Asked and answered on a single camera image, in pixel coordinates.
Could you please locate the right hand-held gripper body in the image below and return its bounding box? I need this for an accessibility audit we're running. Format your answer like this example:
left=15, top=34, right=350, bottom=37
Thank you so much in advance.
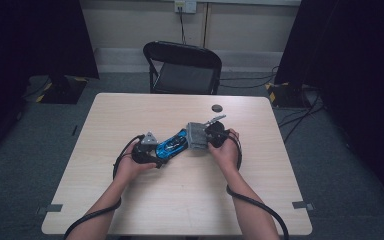
left=204, top=114, right=230, bottom=149

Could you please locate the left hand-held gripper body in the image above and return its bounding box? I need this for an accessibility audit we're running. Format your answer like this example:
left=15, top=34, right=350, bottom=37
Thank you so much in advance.
left=131, top=131, right=160, bottom=165

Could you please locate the grey cloth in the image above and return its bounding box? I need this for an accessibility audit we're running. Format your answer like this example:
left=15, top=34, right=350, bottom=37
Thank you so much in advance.
left=185, top=121, right=214, bottom=151

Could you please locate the blue toy car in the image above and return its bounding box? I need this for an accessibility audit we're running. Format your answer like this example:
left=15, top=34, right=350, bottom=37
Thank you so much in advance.
left=155, top=128, right=189, bottom=160

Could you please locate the person's left hand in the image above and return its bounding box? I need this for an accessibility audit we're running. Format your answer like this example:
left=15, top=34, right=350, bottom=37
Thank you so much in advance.
left=114, top=141, right=158, bottom=185

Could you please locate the person's right hand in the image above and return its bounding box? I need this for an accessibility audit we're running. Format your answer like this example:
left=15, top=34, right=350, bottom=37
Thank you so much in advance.
left=207, top=129, right=243, bottom=176

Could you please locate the black folding chair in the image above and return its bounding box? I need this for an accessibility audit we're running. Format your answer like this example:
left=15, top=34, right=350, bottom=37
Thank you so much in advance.
left=142, top=40, right=223, bottom=95

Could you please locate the black stand base striped tape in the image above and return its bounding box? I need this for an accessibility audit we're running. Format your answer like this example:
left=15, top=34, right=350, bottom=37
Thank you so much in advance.
left=34, top=74, right=89, bottom=105
left=264, top=81, right=314, bottom=109

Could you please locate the grey tape strip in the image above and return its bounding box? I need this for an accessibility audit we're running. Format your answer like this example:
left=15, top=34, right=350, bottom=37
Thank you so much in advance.
left=36, top=203, right=64, bottom=215
left=291, top=200, right=315, bottom=212

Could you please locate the dark curtain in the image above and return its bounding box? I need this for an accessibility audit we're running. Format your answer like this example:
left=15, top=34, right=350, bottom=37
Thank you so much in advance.
left=0, top=0, right=100, bottom=168
left=273, top=0, right=384, bottom=214

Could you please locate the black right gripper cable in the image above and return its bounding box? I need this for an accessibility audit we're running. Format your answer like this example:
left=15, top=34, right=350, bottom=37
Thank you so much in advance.
left=225, top=131, right=290, bottom=240

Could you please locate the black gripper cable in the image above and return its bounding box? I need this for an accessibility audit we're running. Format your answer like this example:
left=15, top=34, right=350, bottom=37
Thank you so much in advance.
left=63, top=134, right=146, bottom=240
left=225, top=131, right=290, bottom=240

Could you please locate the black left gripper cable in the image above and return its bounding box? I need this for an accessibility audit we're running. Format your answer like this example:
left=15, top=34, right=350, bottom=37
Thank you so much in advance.
left=63, top=134, right=146, bottom=240

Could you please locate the black floor cable bundle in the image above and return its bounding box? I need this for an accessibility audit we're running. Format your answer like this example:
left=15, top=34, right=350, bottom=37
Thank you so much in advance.
left=277, top=92, right=326, bottom=144

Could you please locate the vertical wall conduit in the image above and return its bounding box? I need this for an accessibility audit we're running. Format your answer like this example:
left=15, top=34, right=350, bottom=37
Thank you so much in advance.
left=201, top=2, right=212, bottom=48

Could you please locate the black socket cable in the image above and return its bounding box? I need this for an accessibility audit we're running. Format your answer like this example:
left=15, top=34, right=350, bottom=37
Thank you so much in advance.
left=178, top=6, right=188, bottom=45

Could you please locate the white wall socket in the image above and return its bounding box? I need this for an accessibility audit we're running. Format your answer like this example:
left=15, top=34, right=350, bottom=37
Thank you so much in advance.
left=174, top=0, right=198, bottom=14

